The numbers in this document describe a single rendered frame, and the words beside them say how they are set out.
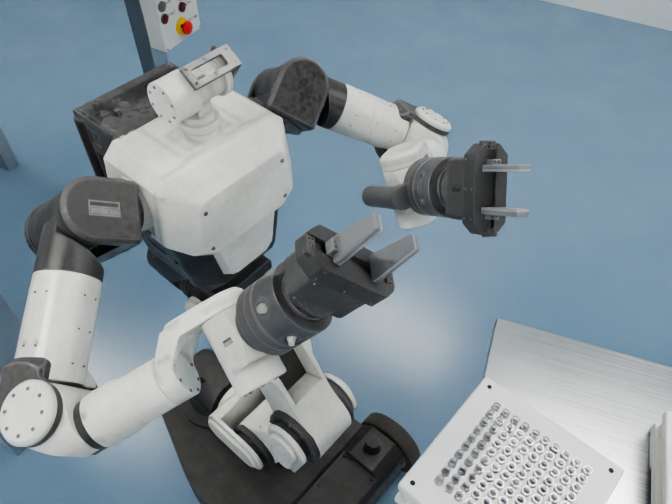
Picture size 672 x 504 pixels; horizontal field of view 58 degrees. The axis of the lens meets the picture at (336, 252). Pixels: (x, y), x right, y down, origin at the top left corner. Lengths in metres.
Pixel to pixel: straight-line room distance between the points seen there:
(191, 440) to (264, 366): 1.20
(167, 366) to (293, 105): 0.52
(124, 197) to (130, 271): 1.65
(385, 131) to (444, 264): 1.37
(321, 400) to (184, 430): 0.67
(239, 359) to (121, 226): 0.30
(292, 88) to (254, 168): 0.18
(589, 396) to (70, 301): 0.87
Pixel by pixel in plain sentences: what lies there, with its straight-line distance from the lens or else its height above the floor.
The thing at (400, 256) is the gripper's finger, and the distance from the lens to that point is 0.61.
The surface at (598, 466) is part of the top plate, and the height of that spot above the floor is 0.96.
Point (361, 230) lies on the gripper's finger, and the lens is 0.58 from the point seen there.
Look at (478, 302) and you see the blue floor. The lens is 2.39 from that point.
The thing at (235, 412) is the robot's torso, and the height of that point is 0.30.
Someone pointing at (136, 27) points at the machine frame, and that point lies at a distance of 1.98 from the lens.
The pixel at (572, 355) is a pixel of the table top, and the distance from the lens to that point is 1.23.
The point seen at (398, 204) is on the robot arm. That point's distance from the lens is 0.90.
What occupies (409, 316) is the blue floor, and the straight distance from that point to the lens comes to 2.31.
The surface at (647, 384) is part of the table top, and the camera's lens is 1.25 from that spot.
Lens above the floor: 1.86
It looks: 48 degrees down
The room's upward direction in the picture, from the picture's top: straight up
